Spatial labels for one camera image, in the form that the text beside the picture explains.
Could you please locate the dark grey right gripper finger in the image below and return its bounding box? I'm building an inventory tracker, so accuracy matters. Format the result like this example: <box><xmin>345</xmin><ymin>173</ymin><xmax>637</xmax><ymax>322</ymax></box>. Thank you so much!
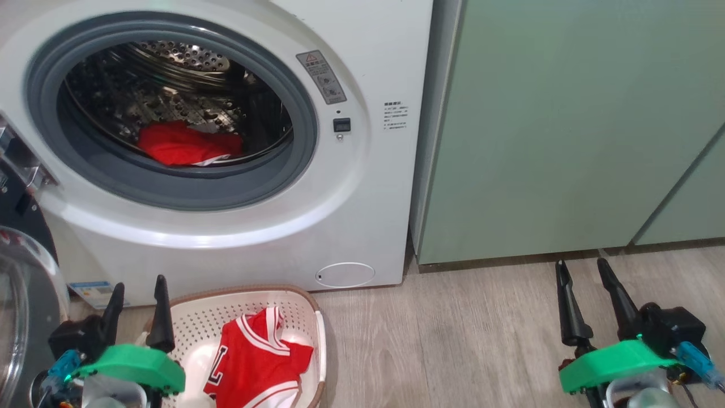
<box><xmin>555</xmin><ymin>260</ymin><xmax>595</xmax><ymax>347</ymax></box>
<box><xmin>596</xmin><ymin>258</ymin><xmax>644</xmax><ymax>342</ymax></box>

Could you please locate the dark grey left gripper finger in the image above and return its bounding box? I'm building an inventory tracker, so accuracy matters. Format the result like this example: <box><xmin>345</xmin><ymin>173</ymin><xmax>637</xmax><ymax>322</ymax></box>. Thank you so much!
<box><xmin>100</xmin><ymin>282</ymin><xmax>125</xmax><ymax>348</ymax></box>
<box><xmin>146</xmin><ymin>275</ymin><xmax>176</xmax><ymax>352</ymax></box>

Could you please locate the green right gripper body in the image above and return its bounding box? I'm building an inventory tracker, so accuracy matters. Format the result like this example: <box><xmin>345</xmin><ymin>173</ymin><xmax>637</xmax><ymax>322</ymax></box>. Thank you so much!
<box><xmin>558</xmin><ymin>339</ymin><xmax>681</xmax><ymax>408</ymax></box>

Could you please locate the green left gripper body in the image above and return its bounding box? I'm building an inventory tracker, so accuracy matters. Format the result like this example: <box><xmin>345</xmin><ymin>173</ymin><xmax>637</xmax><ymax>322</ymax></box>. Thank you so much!
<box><xmin>70</xmin><ymin>343</ymin><xmax>186</xmax><ymax>408</ymax></box>

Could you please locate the round black glass washer door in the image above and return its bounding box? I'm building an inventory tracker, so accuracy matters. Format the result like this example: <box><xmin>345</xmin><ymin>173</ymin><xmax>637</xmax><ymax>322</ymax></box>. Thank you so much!
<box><xmin>0</xmin><ymin>113</ymin><xmax>72</xmax><ymax>408</ymax></box>

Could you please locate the red jersey with white trim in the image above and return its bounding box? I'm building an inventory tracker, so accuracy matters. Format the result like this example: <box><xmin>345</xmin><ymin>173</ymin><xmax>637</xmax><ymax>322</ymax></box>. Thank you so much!
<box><xmin>203</xmin><ymin>307</ymin><xmax>314</xmax><ymax>408</ymax></box>

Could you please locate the red garment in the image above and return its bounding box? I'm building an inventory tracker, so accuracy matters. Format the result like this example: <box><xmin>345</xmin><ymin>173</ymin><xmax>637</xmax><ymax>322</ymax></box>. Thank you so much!
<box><xmin>138</xmin><ymin>120</ymin><xmax>245</xmax><ymax>167</ymax></box>

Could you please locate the cream perforated laundry basket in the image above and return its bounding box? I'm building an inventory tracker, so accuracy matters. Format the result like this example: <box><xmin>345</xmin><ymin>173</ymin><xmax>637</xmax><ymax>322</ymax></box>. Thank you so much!
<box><xmin>144</xmin><ymin>284</ymin><xmax>328</xmax><ymax>408</ymax></box>

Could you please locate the grey rubber door gasket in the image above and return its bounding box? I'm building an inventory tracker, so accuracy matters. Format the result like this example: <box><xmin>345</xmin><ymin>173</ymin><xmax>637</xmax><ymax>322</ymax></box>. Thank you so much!
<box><xmin>25</xmin><ymin>11</ymin><xmax>319</xmax><ymax>212</ymax></box>

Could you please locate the white front-load washing machine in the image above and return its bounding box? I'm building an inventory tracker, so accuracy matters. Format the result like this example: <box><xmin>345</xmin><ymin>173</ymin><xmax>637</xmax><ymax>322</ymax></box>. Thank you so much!
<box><xmin>0</xmin><ymin>0</ymin><xmax>434</xmax><ymax>310</ymax></box>

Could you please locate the blue energy label sticker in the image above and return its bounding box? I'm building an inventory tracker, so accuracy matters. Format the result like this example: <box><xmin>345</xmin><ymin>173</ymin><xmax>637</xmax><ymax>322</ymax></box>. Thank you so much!
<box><xmin>67</xmin><ymin>280</ymin><xmax>117</xmax><ymax>310</ymax></box>

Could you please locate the pale green cabinet panel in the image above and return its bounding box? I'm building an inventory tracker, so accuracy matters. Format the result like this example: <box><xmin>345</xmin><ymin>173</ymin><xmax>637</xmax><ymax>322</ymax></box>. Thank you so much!
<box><xmin>630</xmin><ymin>124</ymin><xmax>725</xmax><ymax>248</ymax></box>

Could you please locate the oval drain filter cover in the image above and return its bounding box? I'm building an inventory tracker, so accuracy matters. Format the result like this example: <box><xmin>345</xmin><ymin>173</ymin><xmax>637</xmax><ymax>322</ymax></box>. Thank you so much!
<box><xmin>315</xmin><ymin>261</ymin><xmax>376</xmax><ymax>289</ymax></box>

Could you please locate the pale green cabinet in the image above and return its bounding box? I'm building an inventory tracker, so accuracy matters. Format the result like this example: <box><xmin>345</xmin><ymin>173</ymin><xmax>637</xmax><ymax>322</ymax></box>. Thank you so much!
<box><xmin>410</xmin><ymin>0</ymin><xmax>725</xmax><ymax>266</ymax></box>

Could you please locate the perforated steel washer drum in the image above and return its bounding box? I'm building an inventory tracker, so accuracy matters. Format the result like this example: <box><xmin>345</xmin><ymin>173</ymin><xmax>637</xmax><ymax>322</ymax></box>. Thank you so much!
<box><xmin>61</xmin><ymin>40</ymin><xmax>295</xmax><ymax>166</ymax></box>

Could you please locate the grey warning sticker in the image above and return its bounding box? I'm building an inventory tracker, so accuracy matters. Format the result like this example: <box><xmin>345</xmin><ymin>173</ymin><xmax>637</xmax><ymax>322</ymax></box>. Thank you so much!
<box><xmin>296</xmin><ymin>50</ymin><xmax>348</xmax><ymax>106</ymax></box>

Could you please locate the blue left cable connector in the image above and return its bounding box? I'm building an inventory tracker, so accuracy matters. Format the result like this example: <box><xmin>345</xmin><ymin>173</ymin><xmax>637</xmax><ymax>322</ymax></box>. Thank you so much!
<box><xmin>44</xmin><ymin>349</ymin><xmax>83</xmax><ymax>393</ymax></box>

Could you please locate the blue cable connector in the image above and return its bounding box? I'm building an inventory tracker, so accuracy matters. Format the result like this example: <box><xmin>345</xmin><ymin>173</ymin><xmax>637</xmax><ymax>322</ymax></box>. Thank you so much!
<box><xmin>676</xmin><ymin>341</ymin><xmax>725</xmax><ymax>393</ymax></box>
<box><xmin>44</xmin><ymin>349</ymin><xmax>83</xmax><ymax>393</ymax></box>

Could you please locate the blue right cable connector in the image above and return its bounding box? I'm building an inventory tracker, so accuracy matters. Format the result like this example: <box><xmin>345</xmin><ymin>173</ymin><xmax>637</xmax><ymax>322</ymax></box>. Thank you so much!
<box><xmin>676</xmin><ymin>341</ymin><xmax>725</xmax><ymax>393</ymax></box>

